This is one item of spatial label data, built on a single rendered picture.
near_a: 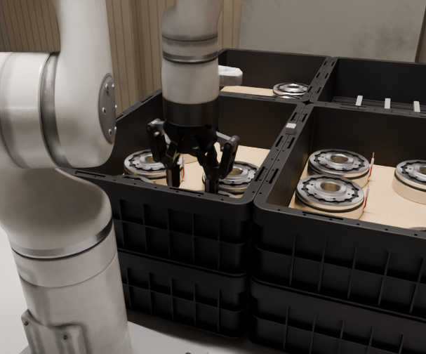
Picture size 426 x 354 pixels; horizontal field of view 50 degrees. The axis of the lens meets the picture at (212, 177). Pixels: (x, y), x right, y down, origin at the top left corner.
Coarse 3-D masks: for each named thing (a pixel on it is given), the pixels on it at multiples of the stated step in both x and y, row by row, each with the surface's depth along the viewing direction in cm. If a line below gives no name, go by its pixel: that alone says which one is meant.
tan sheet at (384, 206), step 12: (384, 168) 84; (300, 180) 80; (372, 180) 80; (384, 180) 80; (372, 192) 76; (384, 192) 76; (396, 192) 76; (372, 204) 73; (384, 204) 73; (396, 204) 73; (408, 204) 73; (420, 204) 73; (372, 216) 70; (384, 216) 70; (396, 216) 70; (408, 216) 70; (420, 216) 70
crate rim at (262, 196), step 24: (288, 144) 69; (264, 192) 56; (264, 216) 53; (288, 216) 52; (312, 216) 51; (336, 216) 51; (336, 240) 51; (360, 240) 50; (384, 240) 49; (408, 240) 48
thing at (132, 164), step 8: (136, 152) 83; (144, 152) 83; (128, 160) 80; (136, 160) 80; (128, 168) 77; (136, 168) 78; (144, 168) 77; (152, 168) 77; (160, 168) 77; (144, 176) 76; (152, 176) 76
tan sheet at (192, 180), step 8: (216, 144) 94; (240, 152) 90; (248, 152) 90; (256, 152) 90; (264, 152) 90; (240, 160) 87; (248, 160) 87; (256, 160) 87; (192, 168) 84; (200, 168) 84; (192, 176) 81; (200, 176) 81; (184, 184) 79; (192, 184) 79; (200, 184) 79
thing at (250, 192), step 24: (240, 96) 90; (120, 120) 79; (288, 120) 78; (264, 168) 62; (120, 192) 59; (144, 192) 58; (168, 192) 56; (192, 192) 56; (216, 216) 55; (240, 216) 54
